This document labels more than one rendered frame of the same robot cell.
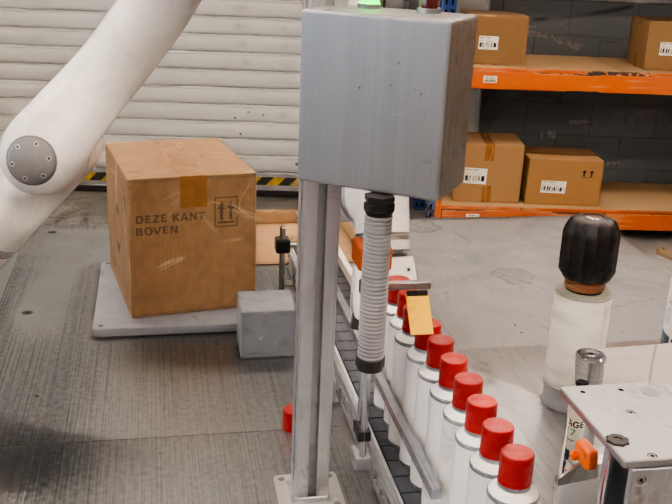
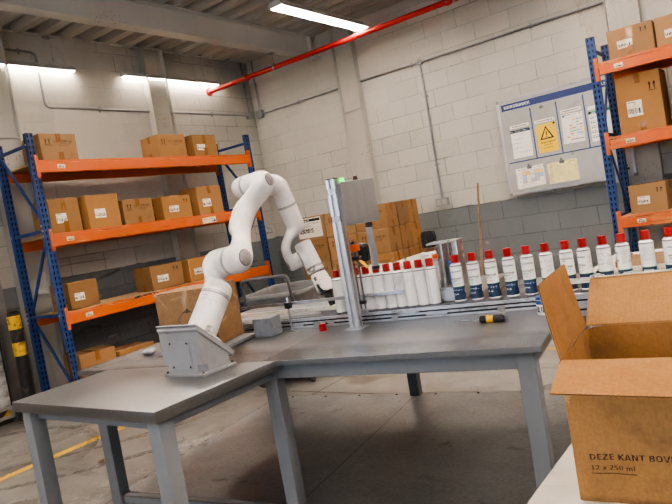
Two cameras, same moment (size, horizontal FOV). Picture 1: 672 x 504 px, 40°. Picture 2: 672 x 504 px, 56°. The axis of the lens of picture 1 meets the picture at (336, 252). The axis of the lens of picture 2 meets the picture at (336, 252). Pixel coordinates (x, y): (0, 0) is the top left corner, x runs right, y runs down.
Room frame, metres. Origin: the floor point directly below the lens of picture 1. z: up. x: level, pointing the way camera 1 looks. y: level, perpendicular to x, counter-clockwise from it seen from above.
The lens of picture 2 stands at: (-0.66, 2.19, 1.32)
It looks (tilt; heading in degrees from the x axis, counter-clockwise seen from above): 3 degrees down; 310
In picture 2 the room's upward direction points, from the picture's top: 10 degrees counter-clockwise
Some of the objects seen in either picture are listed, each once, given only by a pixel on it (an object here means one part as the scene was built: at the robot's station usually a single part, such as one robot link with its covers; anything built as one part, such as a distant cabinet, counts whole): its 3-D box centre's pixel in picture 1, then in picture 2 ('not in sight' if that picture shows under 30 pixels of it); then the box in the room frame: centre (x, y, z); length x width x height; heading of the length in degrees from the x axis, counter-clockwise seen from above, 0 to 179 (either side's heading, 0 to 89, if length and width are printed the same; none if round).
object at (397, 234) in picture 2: not in sight; (366, 271); (3.51, -3.32, 0.70); 1.20 x 0.82 x 1.39; 9
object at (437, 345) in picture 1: (434, 412); (378, 287); (1.05, -0.13, 0.98); 0.05 x 0.05 x 0.20
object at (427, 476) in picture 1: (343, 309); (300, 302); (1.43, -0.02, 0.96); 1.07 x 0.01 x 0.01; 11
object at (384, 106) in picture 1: (386, 98); (354, 202); (1.03, -0.05, 1.38); 0.17 x 0.10 x 0.19; 67
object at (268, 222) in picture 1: (300, 234); not in sight; (2.13, 0.09, 0.85); 0.30 x 0.26 x 0.04; 11
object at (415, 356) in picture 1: (423, 393); (368, 288); (1.10, -0.12, 0.98); 0.05 x 0.05 x 0.20
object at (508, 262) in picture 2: not in sight; (510, 272); (0.46, -0.25, 0.98); 0.05 x 0.05 x 0.20
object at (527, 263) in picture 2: not in sight; (528, 270); (0.38, -0.27, 0.98); 0.05 x 0.05 x 0.20
